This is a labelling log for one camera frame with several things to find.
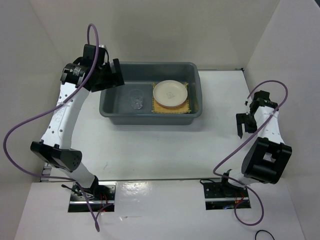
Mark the grey plastic bin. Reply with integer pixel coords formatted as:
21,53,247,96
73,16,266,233
99,62,203,126

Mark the pink plate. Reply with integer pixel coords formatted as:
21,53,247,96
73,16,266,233
155,101,186,109

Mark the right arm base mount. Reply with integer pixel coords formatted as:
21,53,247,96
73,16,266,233
199,178,251,210

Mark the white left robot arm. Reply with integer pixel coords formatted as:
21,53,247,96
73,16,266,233
30,44,125,200

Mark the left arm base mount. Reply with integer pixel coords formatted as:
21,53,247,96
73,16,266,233
61,181,117,213

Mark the black cable loop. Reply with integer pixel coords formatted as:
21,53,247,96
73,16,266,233
254,229,276,240

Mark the cream plate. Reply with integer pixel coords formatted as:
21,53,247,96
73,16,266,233
153,80,188,106

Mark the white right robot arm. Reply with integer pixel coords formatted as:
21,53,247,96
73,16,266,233
219,90,292,197

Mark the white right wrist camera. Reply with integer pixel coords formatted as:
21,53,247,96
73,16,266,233
245,99,252,115

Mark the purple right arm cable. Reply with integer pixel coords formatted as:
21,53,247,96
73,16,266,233
212,80,289,227

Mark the woven bamboo mat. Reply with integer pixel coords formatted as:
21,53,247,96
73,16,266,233
152,83,191,114

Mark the clear plastic cup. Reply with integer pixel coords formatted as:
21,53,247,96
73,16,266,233
128,89,144,110

